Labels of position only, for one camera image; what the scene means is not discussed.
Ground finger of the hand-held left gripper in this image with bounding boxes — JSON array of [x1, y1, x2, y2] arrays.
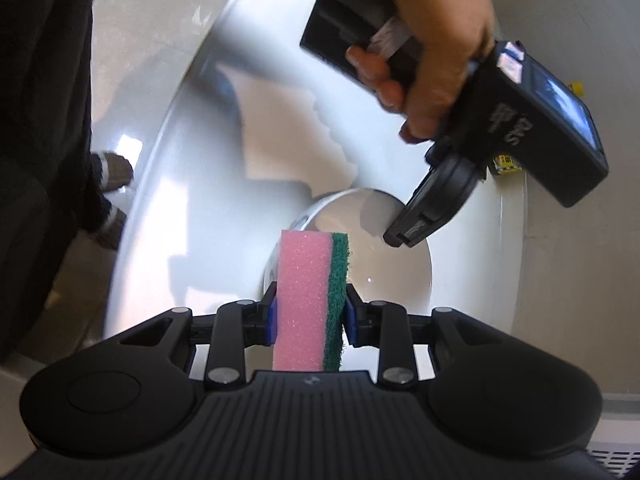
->
[[384, 204, 442, 249]]

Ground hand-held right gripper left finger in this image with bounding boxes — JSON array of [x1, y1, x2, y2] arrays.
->
[[120, 282, 279, 392]]

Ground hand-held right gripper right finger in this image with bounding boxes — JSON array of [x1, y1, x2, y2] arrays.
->
[[343, 284, 506, 389]]

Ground pink and green sponge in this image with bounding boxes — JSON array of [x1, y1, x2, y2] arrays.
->
[[272, 230, 351, 374]]

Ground white bowl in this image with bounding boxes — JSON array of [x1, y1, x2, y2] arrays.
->
[[262, 187, 434, 383]]

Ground person's left hand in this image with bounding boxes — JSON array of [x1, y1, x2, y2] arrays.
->
[[345, 0, 497, 144]]

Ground yellow and black small object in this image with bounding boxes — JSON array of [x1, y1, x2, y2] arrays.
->
[[492, 154, 524, 177]]

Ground person's slipper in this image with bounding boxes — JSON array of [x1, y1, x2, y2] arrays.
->
[[92, 206, 127, 252], [92, 151, 136, 192]]

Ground grey vent grille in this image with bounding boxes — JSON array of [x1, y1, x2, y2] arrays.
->
[[589, 447, 640, 480]]

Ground person's dark pants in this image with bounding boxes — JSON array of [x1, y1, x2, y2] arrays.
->
[[0, 0, 113, 363]]

